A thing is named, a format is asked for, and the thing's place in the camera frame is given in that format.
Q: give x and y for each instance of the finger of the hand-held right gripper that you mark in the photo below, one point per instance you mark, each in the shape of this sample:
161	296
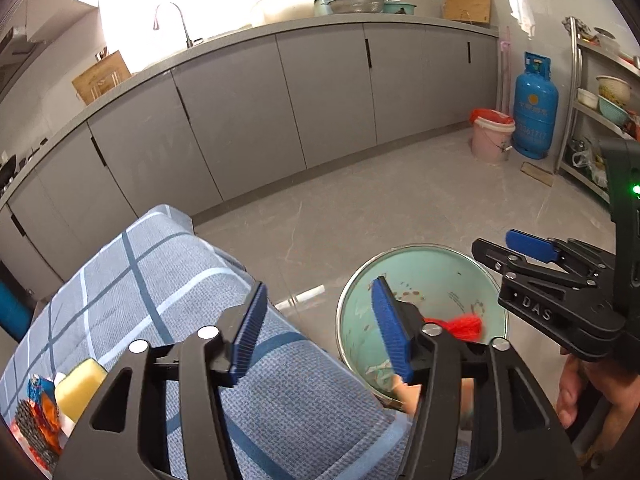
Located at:
530	245
500	257

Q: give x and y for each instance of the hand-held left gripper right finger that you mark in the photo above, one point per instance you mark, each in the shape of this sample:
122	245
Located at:
392	330

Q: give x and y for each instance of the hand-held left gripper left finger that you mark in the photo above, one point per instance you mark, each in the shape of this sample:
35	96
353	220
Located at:
247	330

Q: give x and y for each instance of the green enamel basin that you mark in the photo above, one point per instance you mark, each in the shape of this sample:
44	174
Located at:
440	280

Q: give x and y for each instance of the yellow sponge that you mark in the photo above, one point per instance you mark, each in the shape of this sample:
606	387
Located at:
82	385

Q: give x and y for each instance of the blue orange snack wrapper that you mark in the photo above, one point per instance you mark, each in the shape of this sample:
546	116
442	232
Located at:
42	395

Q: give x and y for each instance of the person's right hand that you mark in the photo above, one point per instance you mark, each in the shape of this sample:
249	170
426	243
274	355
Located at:
569	390

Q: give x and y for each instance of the brown flat board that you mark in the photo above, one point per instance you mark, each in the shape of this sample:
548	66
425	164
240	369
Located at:
537	174

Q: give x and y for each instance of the blue checked tablecloth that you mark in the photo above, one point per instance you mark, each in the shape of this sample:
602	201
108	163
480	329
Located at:
300	410

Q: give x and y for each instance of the pink bucket with red bag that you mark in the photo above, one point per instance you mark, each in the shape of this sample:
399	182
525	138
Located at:
492	135

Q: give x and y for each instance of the blue gas cylinder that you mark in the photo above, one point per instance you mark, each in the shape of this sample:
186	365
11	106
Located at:
536	110
12	310

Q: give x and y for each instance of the white bowl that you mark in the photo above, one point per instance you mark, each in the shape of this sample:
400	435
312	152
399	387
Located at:
587	99

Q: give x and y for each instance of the green bowl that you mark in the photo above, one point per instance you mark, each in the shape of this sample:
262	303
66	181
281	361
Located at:
614	111

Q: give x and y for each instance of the steel shelf rack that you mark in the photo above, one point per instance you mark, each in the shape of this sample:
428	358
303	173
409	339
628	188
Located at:
572	85

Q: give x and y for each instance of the patterned bowl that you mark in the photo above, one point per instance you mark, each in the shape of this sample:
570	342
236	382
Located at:
615	89

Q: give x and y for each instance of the grey kitchen counter cabinets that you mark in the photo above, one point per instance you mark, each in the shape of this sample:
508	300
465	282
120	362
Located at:
250	110

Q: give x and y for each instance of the small green plastic basin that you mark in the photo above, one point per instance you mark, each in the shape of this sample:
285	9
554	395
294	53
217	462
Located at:
399	8

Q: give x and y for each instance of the wooden cutting board on rack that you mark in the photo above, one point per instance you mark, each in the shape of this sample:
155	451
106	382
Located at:
102	77

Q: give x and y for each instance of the blue tray with metal colander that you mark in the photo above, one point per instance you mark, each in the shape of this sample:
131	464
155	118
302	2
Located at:
350	5

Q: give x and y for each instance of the steel gooseneck faucet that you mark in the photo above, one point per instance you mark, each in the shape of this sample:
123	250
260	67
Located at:
186	30

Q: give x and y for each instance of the white plastic basin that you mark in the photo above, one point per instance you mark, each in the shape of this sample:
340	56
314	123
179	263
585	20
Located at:
282	7

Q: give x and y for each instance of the bright window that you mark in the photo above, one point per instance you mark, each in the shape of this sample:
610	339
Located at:
165	5

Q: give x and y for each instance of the black range hood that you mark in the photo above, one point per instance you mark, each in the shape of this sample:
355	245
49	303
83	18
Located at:
15	55

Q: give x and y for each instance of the grey upper wall cabinet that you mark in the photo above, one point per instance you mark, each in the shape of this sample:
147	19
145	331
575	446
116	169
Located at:
55	0

